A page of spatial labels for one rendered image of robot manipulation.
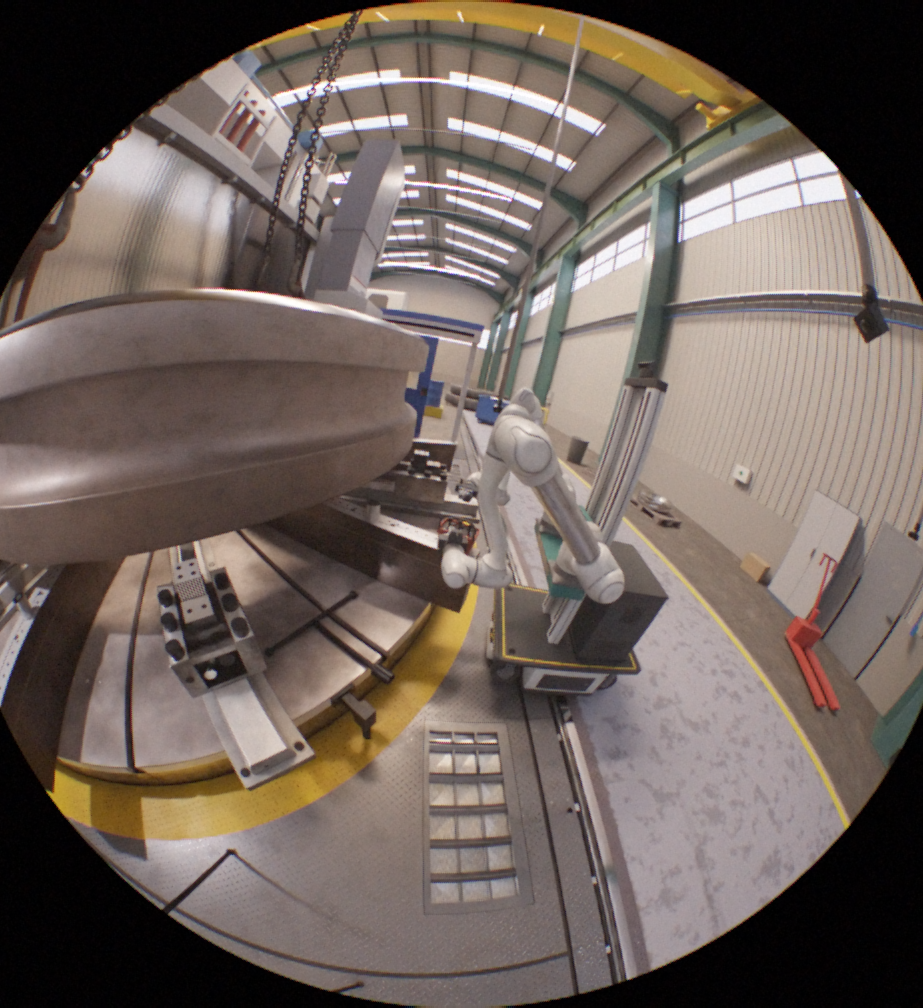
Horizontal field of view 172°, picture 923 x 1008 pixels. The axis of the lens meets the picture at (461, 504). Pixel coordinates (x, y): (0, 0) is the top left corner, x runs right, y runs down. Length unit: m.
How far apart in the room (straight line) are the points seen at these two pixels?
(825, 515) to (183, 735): 6.93
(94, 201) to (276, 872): 4.57
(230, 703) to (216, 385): 1.17
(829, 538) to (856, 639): 1.75
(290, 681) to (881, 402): 7.75
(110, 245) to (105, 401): 2.73
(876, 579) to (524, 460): 6.09
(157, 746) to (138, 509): 0.92
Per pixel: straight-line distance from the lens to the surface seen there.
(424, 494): 2.63
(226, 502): 1.31
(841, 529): 5.96
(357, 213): 6.19
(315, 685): 1.45
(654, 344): 10.78
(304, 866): 1.59
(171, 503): 1.28
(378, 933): 1.61
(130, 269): 4.06
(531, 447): 0.77
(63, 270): 3.70
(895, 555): 6.32
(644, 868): 2.00
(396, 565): 1.79
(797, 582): 6.13
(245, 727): 1.25
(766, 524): 7.06
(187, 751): 1.47
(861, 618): 6.37
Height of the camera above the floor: 1.56
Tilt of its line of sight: 23 degrees down
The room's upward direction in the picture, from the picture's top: 13 degrees clockwise
